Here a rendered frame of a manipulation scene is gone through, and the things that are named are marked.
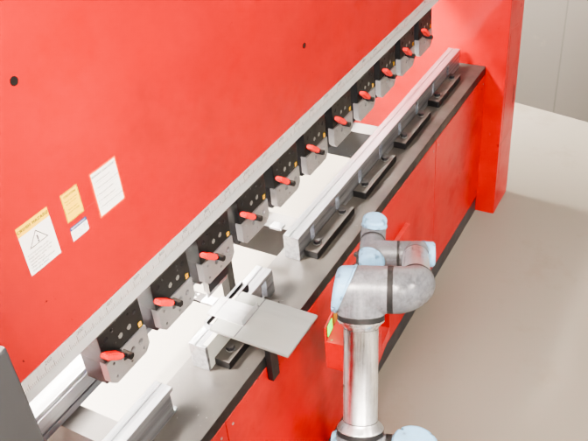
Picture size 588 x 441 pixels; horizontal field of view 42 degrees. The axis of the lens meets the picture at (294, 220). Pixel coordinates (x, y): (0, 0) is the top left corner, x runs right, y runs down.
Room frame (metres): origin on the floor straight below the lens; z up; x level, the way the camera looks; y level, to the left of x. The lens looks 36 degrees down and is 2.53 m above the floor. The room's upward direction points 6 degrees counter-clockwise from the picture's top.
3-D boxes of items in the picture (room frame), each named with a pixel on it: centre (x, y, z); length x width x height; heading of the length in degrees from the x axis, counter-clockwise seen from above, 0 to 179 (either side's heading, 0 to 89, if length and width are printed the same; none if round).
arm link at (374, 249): (1.74, -0.23, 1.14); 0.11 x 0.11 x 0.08; 79
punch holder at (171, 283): (1.54, 0.36, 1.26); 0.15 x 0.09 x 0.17; 148
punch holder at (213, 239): (1.71, 0.25, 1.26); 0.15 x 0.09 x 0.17; 148
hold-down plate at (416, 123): (2.89, -0.55, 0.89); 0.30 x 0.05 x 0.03; 148
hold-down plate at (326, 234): (2.21, -0.13, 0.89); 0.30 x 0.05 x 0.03; 148
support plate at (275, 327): (1.65, 0.12, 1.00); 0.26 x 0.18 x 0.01; 58
